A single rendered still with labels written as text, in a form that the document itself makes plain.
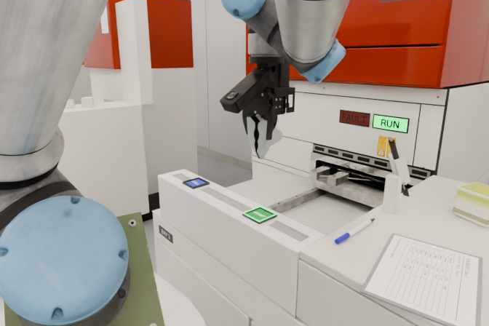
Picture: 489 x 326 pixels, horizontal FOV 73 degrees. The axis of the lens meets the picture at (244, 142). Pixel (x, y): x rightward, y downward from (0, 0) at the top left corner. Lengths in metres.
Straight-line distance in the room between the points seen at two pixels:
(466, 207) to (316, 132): 0.65
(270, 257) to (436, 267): 0.29
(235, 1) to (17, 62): 0.34
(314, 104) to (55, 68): 1.11
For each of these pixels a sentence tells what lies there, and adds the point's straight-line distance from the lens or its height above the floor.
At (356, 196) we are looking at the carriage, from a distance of 1.15.
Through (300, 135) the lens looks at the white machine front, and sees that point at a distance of 1.39.
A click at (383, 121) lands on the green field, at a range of 1.18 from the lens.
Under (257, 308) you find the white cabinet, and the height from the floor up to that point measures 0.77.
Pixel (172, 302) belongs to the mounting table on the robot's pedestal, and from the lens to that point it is 0.77.
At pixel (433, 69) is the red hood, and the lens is 1.06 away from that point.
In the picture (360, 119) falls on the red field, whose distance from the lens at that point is 1.22.
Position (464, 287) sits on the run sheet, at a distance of 0.64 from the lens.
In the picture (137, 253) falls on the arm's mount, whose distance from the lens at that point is 0.61.
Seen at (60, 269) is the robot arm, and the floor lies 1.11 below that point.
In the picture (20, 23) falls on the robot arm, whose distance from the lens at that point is 0.29.
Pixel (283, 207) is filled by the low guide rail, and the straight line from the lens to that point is 1.10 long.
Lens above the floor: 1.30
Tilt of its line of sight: 14 degrees down
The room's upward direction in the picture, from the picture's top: straight up
